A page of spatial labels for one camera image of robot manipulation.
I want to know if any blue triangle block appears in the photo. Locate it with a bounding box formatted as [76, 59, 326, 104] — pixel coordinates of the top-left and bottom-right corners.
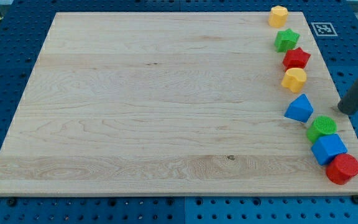
[284, 94, 314, 123]

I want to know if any large wooden board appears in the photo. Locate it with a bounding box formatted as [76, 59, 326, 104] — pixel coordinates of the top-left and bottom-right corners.
[0, 12, 358, 197]

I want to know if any yellow heart block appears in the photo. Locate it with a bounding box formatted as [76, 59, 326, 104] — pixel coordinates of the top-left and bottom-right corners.
[281, 68, 307, 93]

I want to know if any red star block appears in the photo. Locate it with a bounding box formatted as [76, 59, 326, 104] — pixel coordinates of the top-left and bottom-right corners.
[282, 47, 311, 70]

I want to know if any green star block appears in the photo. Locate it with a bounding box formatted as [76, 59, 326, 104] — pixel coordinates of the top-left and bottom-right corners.
[274, 29, 300, 52]

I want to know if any green cylinder block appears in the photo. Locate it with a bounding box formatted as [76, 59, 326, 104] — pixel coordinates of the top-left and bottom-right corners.
[306, 116, 337, 143]

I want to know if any blue cube block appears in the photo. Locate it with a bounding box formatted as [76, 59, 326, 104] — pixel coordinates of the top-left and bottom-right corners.
[311, 134, 347, 166]

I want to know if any white fiducial marker tag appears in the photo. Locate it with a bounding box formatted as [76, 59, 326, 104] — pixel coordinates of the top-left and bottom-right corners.
[311, 22, 337, 37]

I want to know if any red cylinder block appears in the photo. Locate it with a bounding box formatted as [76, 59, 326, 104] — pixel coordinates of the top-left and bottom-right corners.
[326, 154, 358, 185]

